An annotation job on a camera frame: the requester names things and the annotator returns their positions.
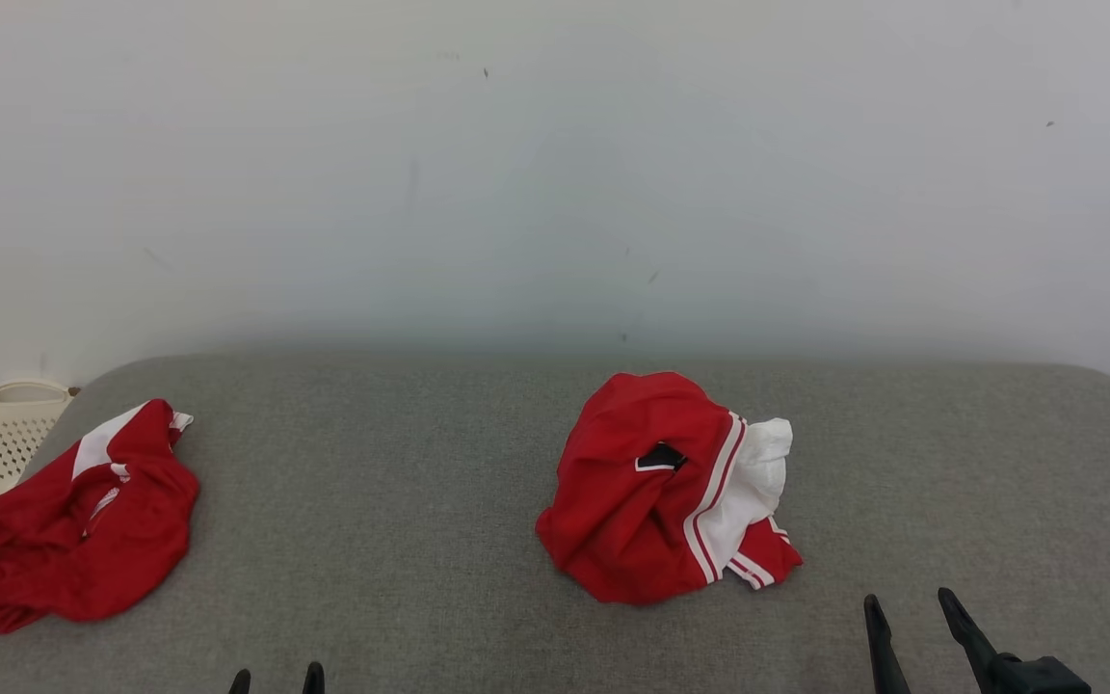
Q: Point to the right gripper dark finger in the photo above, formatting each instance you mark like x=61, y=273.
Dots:
x=969, y=636
x=885, y=655

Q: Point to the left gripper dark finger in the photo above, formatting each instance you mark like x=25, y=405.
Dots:
x=314, y=679
x=241, y=682

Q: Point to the red shorts with white stripe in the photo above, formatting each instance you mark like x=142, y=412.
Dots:
x=64, y=554

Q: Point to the red white jersey shirt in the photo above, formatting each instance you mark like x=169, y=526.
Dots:
x=613, y=520

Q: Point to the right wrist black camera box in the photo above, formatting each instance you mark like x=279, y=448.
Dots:
x=1037, y=677

